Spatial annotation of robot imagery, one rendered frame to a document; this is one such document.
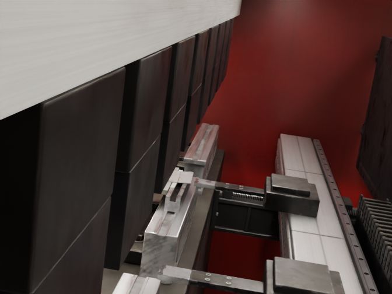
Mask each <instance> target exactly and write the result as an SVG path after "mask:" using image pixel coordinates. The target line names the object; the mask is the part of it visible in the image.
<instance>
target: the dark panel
mask: <svg viewBox="0 0 392 294"><path fill-rule="evenodd" d="M356 168H357V170H358V172H359V174H360V176H361V178H362V179H363V181H364V183H365V184H366V186H367V189H368V190H369V192H370V194H371V195H372V197H373V199H374V200H382V201H385V200H386V198H388V199H389V202H391V205H392V38H391V37H387V36H382V38H381V43H380V48H379V54H378V58H377V63H376V69H375V72H374V78H373V82H372V88H371V92H370V97H369V103H368V107H367V112H366V118H365V123H364V127H363V132H362V137H361V141H360V147H359V152H358V158H357V161H356Z"/></svg>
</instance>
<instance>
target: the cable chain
mask: <svg viewBox="0 0 392 294"><path fill-rule="evenodd" d="M357 212H358V213H359V216H360V219H361V220H362V223H363V226H364V228H365V230H366V232H367V235H368V236H369V240H371V244H373V249H375V253H376V254H377V258H378V259H380V264H382V269H383V270H384V274H385V276H387V280H388V282H390V288H392V205H391V202H389V199H388V198H386V200H385V201H382V200H377V199H370V198H364V197H363V195H362V194H361V195H360V197H359V202H358V208H357Z"/></svg>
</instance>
